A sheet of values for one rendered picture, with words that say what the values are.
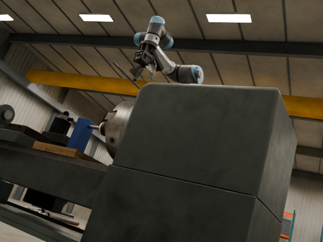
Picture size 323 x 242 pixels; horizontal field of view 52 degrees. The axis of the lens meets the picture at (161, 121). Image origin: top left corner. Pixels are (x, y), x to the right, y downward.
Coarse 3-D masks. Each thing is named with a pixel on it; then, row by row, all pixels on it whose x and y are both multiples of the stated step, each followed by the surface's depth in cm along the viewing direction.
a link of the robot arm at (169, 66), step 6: (138, 36) 185; (144, 36) 183; (138, 42) 185; (162, 54) 198; (162, 60) 200; (168, 60) 204; (168, 66) 206; (174, 66) 210; (162, 72) 213; (168, 72) 210; (174, 72) 211; (174, 78) 213
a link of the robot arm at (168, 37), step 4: (164, 36) 175; (168, 36) 177; (160, 40) 176; (164, 40) 176; (168, 40) 178; (172, 40) 181; (160, 44) 180; (164, 44) 179; (168, 44) 180; (172, 44) 182; (164, 48) 184
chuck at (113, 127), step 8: (120, 104) 157; (128, 104) 156; (120, 112) 152; (112, 120) 152; (120, 120) 149; (112, 128) 150; (120, 128) 148; (112, 136) 150; (112, 144) 151; (112, 152) 153
